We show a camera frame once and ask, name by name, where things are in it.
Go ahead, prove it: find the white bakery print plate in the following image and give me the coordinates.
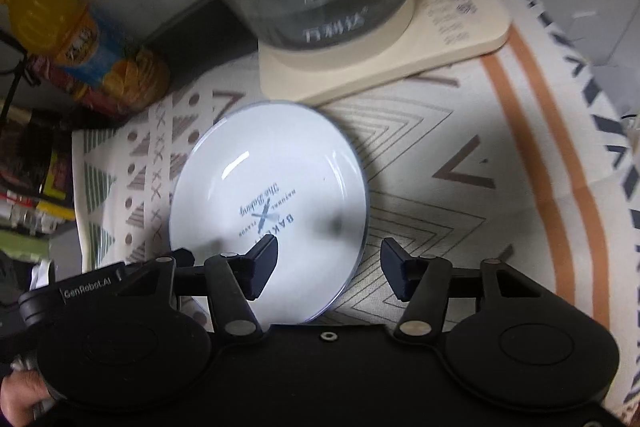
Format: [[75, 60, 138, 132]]
[[168, 102, 369, 326]]

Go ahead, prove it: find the person's left hand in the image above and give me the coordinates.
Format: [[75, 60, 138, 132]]
[[1, 371, 52, 426]]

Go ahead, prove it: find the patterned table mat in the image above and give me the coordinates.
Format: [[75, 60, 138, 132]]
[[72, 0, 639, 421]]

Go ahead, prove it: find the cream kettle base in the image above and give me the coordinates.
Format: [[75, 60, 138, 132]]
[[258, 0, 511, 106]]

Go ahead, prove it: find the orange juice bottle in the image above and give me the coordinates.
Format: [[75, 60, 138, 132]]
[[0, 0, 172, 118]]

